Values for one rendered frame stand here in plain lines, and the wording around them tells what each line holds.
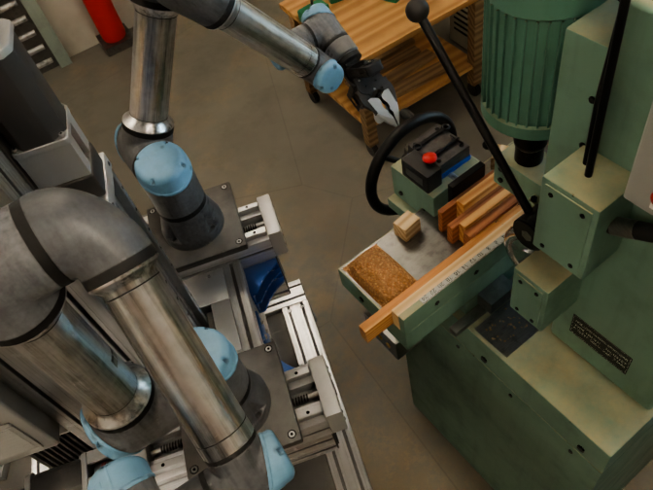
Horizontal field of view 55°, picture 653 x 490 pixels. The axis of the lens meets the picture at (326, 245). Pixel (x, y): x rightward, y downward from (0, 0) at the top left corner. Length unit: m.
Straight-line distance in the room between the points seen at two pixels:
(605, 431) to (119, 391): 0.82
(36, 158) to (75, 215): 0.27
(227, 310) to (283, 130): 1.60
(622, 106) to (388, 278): 0.56
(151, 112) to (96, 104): 2.14
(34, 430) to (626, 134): 1.16
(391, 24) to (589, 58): 1.70
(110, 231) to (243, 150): 2.21
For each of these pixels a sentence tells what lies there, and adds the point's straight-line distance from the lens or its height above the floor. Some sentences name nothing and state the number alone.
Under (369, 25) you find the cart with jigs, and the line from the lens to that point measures 2.55.
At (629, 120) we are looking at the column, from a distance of 0.84.
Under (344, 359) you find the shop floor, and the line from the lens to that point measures 2.18.
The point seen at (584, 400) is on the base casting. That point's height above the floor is 0.80.
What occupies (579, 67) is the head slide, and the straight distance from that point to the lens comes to 0.91.
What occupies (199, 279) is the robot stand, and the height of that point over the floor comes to 0.73.
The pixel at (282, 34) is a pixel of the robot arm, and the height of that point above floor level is 1.19.
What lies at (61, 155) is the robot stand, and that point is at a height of 1.35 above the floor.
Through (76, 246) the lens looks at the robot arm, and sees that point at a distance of 0.76.
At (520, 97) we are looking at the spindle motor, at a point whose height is 1.28.
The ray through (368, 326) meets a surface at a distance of 1.14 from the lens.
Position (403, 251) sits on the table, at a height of 0.90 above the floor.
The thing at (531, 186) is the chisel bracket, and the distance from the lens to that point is 1.18.
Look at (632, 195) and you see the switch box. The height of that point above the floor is 1.33.
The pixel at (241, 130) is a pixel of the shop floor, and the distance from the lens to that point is 3.04.
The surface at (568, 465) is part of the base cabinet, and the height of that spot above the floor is 0.62.
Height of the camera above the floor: 1.93
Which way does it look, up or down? 52 degrees down
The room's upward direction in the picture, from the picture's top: 16 degrees counter-clockwise
